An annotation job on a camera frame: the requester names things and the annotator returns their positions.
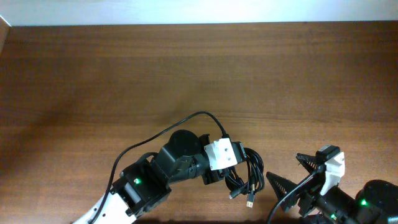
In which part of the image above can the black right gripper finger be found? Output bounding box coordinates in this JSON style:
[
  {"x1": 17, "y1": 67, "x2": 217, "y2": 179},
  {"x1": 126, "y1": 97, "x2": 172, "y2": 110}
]
[
  {"x1": 296, "y1": 153, "x2": 323, "y2": 174},
  {"x1": 266, "y1": 172, "x2": 300, "y2": 212}
]

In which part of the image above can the black cable bundle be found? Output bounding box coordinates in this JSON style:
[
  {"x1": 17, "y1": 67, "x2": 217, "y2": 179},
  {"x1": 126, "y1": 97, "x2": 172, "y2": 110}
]
[{"x1": 224, "y1": 147, "x2": 266, "y2": 208}]

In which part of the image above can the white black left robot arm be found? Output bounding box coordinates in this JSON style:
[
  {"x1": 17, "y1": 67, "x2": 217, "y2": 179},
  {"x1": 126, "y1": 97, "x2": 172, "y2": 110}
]
[{"x1": 76, "y1": 129, "x2": 247, "y2": 224}]

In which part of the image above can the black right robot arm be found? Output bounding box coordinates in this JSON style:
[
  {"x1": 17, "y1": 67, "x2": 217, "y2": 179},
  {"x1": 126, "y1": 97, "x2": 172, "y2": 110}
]
[{"x1": 266, "y1": 152, "x2": 397, "y2": 224}]

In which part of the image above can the black left camera cable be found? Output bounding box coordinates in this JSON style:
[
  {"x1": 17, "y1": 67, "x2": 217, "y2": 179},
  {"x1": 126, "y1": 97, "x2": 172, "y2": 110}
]
[{"x1": 88, "y1": 111, "x2": 230, "y2": 224}]

